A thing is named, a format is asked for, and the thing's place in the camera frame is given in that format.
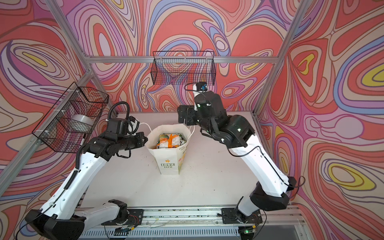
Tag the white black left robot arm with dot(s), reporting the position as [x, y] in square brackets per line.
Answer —
[58, 219]

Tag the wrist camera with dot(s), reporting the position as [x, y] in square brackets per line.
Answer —
[122, 127]
[199, 88]

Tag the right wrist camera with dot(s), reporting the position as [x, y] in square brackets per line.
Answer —
[199, 88]

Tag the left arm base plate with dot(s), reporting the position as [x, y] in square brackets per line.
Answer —
[134, 217]

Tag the black wire basket wall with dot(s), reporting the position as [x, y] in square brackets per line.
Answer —
[183, 67]
[62, 134]

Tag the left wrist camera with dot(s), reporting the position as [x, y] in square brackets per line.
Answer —
[122, 127]

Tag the aluminium front rail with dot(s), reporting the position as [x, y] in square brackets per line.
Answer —
[207, 216]

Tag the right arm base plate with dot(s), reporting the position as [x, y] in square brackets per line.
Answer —
[234, 216]

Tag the white floral paper bag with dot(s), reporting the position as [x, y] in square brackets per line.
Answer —
[169, 161]

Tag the black wire basket left wall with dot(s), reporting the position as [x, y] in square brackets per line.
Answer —
[62, 134]

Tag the orange candy bag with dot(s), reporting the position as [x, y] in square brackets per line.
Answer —
[169, 141]

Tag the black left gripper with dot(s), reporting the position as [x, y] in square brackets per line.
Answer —
[140, 143]

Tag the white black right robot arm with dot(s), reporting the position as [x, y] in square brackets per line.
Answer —
[241, 140]

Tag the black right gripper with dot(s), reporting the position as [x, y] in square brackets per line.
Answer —
[191, 110]

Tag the silver tape roll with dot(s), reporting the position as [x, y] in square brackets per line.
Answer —
[83, 119]

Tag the black wire basket back wall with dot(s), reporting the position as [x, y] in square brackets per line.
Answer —
[183, 67]

